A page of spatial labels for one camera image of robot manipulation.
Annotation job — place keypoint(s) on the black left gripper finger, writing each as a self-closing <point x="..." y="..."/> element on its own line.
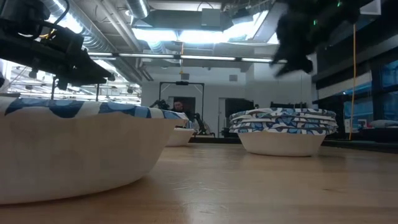
<point x="68" y="82"/>
<point x="90" y="70"/>

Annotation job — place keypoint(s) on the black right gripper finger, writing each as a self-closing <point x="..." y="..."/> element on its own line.
<point x="300" y="66"/>
<point x="284" y="57"/>

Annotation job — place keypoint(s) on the black background robot arm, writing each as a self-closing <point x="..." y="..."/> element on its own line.
<point x="202" y="124"/>
<point x="160" y="104"/>

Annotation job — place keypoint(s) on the long ceiling light strip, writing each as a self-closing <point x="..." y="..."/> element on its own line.
<point x="202" y="57"/>

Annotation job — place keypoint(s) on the grey ceiling electrical box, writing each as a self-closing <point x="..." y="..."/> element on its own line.
<point x="211" y="17"/>

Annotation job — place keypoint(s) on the person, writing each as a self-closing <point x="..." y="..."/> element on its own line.
<point x="178" y="106"/>

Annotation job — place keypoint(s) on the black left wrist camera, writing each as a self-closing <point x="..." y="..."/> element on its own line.
<point x="21" y="9"/>

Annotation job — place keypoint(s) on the black background rig frame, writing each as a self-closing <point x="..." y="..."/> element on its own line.
<point x="182" y="83"/>

